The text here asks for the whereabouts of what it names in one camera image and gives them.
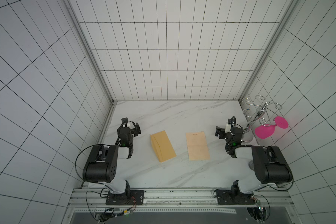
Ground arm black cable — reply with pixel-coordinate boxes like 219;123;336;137
264;179;295;192
74;144;113;183

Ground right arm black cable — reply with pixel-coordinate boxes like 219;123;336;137
264;179;295;192

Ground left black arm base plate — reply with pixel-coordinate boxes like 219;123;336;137
105;190;145;205

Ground aluminium mounting rail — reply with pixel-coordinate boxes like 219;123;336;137
68;188;293;211

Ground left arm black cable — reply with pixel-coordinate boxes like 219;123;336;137
74;144;113;183

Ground pink plastic wine glass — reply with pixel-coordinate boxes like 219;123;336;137
255;116;288;139

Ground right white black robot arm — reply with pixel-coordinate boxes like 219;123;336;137
215;116;294;199

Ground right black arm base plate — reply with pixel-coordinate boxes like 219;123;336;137
213;189;256;205

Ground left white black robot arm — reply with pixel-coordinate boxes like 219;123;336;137
82;118;141;204

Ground tan kraft envelope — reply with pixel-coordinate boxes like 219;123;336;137
150;131;176;162

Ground chrome wire glass rack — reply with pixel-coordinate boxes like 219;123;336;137
241;95;282;143

